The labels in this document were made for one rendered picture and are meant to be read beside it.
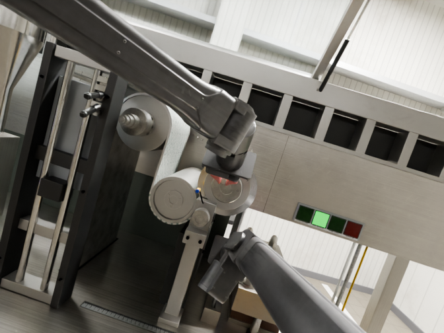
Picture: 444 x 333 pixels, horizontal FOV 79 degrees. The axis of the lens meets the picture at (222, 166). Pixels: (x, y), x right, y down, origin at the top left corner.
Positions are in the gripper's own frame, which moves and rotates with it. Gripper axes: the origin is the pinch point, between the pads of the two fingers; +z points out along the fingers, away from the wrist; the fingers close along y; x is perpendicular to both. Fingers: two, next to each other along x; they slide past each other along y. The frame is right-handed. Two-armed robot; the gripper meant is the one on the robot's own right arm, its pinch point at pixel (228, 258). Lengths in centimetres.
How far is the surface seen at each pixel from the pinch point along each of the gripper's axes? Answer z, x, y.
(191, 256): -5.9, -2.9, -8.9
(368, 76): 138, 242, 103
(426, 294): 222, 54, 229
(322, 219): 19.8, 25.6, 30.4
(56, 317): -6.6, -22.9, -31.7
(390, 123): 1, 60, 42
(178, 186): -8.9, 11.7, -17.7
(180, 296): -0.5, -12.0, -8.8
